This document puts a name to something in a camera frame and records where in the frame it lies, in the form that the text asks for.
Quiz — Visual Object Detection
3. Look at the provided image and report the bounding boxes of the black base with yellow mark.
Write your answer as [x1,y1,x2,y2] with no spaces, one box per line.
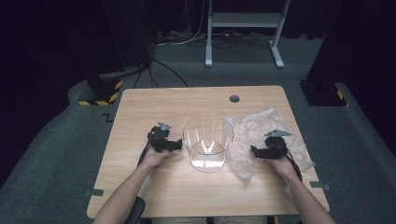
[299,79,348,107]

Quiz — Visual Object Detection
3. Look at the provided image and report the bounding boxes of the white floor cable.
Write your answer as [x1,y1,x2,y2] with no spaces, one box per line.
[154,0,208,49]

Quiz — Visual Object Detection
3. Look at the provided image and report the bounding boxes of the bundle of dark floor cables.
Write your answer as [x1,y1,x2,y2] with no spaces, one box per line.
[211,31,272,50]

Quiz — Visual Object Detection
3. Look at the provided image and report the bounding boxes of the person's right hand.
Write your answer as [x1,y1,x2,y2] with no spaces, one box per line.
[264,155,298,183]

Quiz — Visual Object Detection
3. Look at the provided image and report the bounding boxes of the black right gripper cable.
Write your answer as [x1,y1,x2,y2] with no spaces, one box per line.
[284,148,304,183]

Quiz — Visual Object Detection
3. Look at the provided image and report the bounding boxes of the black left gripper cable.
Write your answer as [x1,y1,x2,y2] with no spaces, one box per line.
[137,136,154,167]

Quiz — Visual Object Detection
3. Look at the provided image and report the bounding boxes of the black yellow striped base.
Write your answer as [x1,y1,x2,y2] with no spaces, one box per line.
[77,74,124,106]

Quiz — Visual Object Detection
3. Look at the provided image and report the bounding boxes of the black chair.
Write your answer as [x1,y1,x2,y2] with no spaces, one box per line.
[124,196,147,224]

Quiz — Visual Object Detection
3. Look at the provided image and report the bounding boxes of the clear round plastic bin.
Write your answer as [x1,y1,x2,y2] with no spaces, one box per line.
[182,113,234,174]

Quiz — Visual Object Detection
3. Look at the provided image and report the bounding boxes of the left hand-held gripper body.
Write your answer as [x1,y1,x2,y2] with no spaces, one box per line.
[147,121,173,153]

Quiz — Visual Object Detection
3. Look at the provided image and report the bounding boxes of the black floor cable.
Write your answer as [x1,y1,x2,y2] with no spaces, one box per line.
[134,57,190,89]

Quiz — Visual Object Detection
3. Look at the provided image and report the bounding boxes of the grey tape strip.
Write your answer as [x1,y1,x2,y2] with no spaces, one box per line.
[84,189,105,198]
[310,180,332,191]

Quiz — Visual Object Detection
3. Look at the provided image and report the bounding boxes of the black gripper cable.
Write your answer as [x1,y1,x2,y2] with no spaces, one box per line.
[137,136,154,167]
[284,148,304,183]

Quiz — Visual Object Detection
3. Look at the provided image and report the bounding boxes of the clear plastic bag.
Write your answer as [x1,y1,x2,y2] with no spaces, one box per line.
[223,105,316,182]

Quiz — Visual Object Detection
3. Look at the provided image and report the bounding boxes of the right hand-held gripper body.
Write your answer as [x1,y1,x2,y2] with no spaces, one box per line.
[263,129,293,161]

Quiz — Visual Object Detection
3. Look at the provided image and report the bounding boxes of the white metal stand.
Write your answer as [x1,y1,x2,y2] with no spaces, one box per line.
[205,0,292,69]

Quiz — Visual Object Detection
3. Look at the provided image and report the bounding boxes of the person's left hand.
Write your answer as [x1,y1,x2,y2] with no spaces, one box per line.
[141,148,174,171]

